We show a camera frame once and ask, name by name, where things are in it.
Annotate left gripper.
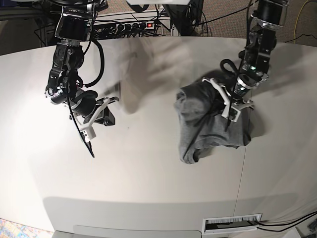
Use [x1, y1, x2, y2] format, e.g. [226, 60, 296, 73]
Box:
[210, 78, 255, 116]

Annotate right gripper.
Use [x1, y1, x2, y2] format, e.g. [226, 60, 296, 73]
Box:
[73, 91, 115, 126]

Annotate grey T-shirt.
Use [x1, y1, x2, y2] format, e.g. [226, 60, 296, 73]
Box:
[174, 81, 251, 164]

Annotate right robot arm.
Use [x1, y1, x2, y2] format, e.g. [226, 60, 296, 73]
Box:
[45, 0, 115, 126]

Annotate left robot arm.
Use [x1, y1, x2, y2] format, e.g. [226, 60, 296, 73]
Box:
[207, 0, 289, 121]

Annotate white power strip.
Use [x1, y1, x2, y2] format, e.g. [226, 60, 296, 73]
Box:
[116, 22, 155, 32]

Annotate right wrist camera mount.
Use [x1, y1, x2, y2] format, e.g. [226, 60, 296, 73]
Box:
[71, 97, 119, 143]

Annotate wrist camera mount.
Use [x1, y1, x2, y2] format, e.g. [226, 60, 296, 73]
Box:
[202, 77, 254, 122]
[71, 97, 119, 143]

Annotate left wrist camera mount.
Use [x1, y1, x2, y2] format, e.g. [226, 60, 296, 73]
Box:
[202, 77, 254, 122]

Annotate yellow cable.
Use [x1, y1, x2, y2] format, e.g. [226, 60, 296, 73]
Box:
[292, 2, 305, 43]

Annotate white cable grommet tray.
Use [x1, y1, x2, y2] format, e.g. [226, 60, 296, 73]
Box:
[202, 213, 262, 235]

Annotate black cables at table edge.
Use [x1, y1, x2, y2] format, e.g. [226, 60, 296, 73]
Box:
[256, 210, 317, 233]

